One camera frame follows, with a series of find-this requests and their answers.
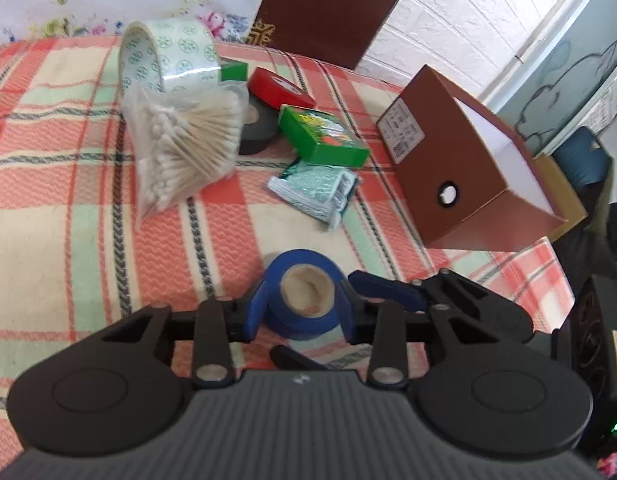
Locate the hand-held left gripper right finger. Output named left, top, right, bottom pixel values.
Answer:
left=338, top=282, right=491, bottom=391

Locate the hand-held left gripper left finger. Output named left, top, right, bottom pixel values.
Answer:
left=102, top=280, right=269, bottom=388

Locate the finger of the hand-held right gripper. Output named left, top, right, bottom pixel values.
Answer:
left=348, top=269, right=536, bottom=343
left=271, top=345, right=329, bottom=372

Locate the blue tape roll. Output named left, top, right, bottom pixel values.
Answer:
left=261, top=249, right=341, bottom=342

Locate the brown cardboard box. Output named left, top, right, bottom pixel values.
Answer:
left=375, top=65, right=569, bottom=253

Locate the bag of cotton swabs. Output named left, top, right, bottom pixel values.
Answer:
left=122, top=82, right=249, bottom=226

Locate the black tape roll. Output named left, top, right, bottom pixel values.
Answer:
left=238, top=97, right=282, bottom=157

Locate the clear tape roll green print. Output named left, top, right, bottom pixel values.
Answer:
left=118, top=19, right=223, bottom=96

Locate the silver green foil packet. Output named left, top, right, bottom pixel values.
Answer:
left=267, top=159, right=361, bottom=231

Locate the green printed box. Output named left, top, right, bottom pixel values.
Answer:
left=277, top=105, right=371, bottom=167

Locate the tan cardboard box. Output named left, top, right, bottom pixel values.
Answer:
left=533, top=152, right=589, bottom=241

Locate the plaid blanket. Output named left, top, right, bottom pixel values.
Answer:
left=0, top=35, right=574, bottom=461

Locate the red tape roll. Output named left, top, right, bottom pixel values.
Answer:
left=247, top=66, right=316, bottom=111

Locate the blue chair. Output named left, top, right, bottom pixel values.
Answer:
left=553, top=127, right=614, bottom=201

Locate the small plain green box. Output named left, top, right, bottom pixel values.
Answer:
left=219, top=60, right=249, bottom=83

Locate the glass door with cartoon drawing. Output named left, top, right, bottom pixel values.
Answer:
left=481, top=0, right=617, bottom=156

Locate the brown chair backrest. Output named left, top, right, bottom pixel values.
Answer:
left=246, top=0, right=416, bottom=71

